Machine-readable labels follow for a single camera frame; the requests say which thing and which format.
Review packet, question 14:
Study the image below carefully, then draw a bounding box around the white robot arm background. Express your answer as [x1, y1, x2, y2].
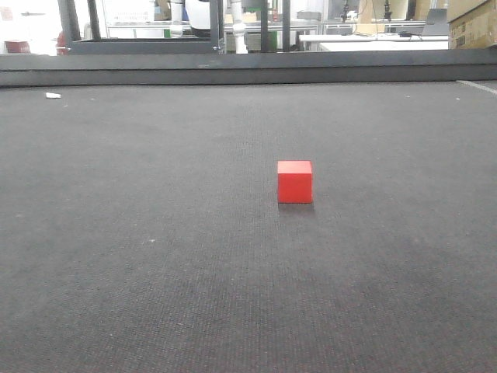
[228, 0, 249, 54]

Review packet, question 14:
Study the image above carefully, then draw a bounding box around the red cube block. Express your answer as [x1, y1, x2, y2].
[277, 160, 313, 204]

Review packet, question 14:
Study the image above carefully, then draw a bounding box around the dark grey carpet mat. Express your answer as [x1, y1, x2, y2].
[1, 81, 496, 372]

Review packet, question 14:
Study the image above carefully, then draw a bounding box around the white background table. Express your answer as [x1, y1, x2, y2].
[300, 33, 449, 52]

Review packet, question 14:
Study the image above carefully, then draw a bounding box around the black raised platform edge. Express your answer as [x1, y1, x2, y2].
[1, 48, 496, 88]

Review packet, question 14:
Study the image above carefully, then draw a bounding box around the cardboard box top right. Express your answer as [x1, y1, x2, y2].
[447, 0, 496, 50]

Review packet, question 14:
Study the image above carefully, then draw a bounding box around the black metal frame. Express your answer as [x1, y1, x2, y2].
[57, 0, 292, 56]

